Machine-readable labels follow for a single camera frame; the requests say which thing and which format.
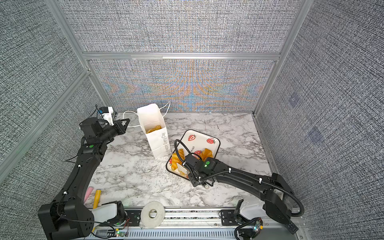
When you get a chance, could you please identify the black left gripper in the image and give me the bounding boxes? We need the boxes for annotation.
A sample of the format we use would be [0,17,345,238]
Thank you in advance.
[99,118,130,145]

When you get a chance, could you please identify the white paper gift bag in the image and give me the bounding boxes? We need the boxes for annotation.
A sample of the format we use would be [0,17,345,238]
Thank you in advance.
[123,102,171,159]

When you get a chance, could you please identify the small croissant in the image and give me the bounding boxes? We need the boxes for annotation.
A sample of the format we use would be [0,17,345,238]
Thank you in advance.
[146,125,162,134]

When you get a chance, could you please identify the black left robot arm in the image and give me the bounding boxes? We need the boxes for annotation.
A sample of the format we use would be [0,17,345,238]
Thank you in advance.
[38,117,130,240]

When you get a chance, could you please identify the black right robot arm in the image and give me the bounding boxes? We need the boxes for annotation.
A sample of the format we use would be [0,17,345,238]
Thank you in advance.
[174,140,305,225]

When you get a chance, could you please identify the croissant left of tray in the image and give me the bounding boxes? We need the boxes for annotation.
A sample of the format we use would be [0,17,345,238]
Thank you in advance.
[171,149,185,171]

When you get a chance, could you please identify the white rectangular black-rimmed tray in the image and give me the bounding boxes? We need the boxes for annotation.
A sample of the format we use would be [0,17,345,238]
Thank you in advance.
[166,130,221,181]

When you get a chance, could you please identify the yellow plastic scoop toy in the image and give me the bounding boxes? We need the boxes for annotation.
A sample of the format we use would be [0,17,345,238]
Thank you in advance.
[93,189,102,209]

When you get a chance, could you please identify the white tape roll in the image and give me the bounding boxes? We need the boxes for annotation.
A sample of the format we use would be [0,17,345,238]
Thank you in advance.
[141,201,166,229]

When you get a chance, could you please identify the purple plastic fork toy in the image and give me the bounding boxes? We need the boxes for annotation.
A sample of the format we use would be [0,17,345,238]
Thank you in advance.
[84,187,94,204]

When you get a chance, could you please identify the small circuit board right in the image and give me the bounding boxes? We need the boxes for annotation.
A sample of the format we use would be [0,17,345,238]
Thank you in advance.
[250,219,263,239]

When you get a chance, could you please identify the small green circuit board left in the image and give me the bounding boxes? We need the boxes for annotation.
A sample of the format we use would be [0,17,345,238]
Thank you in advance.
[114,229,128,238]

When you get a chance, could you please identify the black tv remote control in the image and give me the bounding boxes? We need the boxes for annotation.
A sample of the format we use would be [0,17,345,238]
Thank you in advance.
[285,221,299,235]

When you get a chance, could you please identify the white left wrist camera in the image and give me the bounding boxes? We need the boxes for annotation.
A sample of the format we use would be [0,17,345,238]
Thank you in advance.
[97,107,114,126]

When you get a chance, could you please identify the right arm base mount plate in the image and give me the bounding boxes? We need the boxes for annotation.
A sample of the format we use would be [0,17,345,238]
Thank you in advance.
[219,209,262,228]

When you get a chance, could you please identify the aluminium front rail frame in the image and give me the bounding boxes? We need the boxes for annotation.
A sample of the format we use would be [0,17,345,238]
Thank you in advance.
[87,207,311,240]

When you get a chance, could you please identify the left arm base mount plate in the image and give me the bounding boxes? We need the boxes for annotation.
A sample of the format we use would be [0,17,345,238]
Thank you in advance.
[109,210,142,228]

